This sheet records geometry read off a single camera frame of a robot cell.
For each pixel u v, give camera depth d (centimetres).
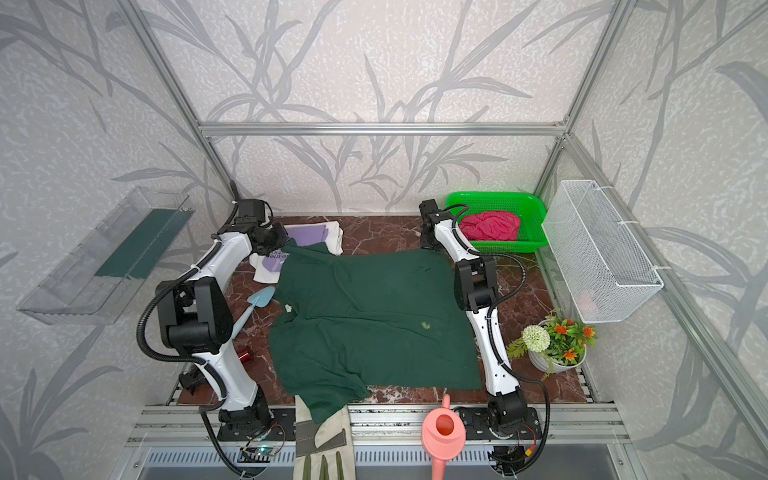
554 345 74
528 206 116
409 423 76
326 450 70
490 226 111
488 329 67
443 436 63
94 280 64
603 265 62
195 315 50
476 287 68
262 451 70
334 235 112
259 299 95
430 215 84
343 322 91
